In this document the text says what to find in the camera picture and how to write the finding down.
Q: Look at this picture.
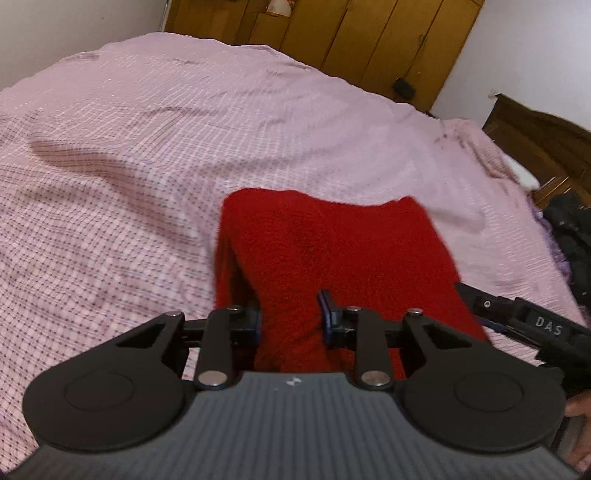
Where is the wooden headboard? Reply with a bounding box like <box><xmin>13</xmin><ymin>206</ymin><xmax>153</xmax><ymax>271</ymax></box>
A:
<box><xmin>482</xmin><ymin>93</ymin><xmax>591</xmax><ymax>208</ymax></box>

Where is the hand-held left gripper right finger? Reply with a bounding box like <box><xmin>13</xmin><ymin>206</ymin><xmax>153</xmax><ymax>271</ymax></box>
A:
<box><xmin>317</xmin><ymin>290</ymin><xmax>468</xmax><ymax>391</ymax></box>

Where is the white pillow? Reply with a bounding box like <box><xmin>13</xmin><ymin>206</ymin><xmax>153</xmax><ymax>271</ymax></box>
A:
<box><xmin>501</xmin><ymin>152</ymin><xmax>541</xmax><ymax>190</ymax></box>

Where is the person's right hand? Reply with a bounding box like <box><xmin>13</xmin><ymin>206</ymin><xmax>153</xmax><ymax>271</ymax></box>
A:
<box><xmin>564</xmin><ymin>388</ymin><xmax>591</xmax><ymax>468</ymax></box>

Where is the purple cloth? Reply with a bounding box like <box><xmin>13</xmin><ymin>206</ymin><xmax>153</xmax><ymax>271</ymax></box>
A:
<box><xmin>531</xmin><ymin>203</ymin><xmax>574</xmax><ymax>278</ymax></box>

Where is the pink checked bedsheet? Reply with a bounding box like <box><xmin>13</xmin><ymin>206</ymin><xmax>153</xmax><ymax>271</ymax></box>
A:
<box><xmin>0</xmin><ymin>31</ymin><xmax>579</xmax><ymax>462</ymax></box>

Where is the dark clothes pile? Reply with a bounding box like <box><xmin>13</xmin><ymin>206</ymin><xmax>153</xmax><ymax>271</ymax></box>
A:
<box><xmin>531</xmin><ymin>191</ymin><xmax>591</xmax><ymax>320</ymax></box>

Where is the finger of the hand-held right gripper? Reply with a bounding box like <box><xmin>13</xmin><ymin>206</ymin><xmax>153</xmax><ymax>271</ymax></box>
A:
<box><xmin>454</xmin><ymin>282</ymin><xmax>515</xmax><ymax>334</ymax></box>

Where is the wooden wardrobe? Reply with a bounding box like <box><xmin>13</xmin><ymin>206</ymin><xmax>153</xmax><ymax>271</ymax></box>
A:
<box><xmin>164</xmin><ymin>0</ymin><xmax>485</xmax><ymax>112</ymax></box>

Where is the red fleece garment black trim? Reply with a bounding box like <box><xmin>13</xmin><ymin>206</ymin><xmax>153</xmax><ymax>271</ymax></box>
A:
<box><xmin>213</xmin><ymin>187</ymin><xmax>493</xmax><ymax>382</ymax></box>

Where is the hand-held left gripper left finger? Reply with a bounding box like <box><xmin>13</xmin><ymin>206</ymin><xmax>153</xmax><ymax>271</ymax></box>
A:
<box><xmin>115</xmin><ymin>305</ymin><xmax>264</xmax><ymax>392</ymax></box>

